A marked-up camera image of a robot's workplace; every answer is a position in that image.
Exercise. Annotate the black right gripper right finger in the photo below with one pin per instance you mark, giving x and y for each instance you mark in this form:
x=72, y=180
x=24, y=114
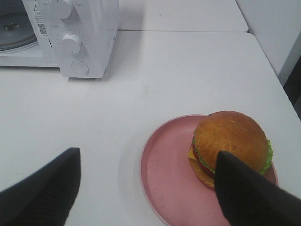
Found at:
x=248, y=199

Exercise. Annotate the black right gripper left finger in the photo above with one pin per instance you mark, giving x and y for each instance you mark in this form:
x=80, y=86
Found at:
x=46, y=197

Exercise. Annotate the burger with lettuce and cheese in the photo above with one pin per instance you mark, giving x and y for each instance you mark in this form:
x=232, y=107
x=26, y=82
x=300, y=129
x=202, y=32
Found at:
x=229, y=131

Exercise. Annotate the pink round plate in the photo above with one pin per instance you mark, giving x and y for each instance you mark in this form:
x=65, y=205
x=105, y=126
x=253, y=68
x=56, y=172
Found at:
x=169, y=183

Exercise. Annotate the round white door release button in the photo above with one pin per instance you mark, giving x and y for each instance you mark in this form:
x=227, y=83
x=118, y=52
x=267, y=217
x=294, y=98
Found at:
x=80, y=67

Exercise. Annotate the white microwave knob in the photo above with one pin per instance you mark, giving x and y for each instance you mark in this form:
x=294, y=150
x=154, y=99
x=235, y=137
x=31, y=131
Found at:
x=61, y=8
x=71, y=43

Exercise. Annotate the white microwave oven body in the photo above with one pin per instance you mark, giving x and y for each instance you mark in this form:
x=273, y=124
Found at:
x=95, y=21

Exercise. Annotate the glass microwave turntable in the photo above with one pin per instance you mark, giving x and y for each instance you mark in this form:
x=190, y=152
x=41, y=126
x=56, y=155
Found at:
x=15, y=31

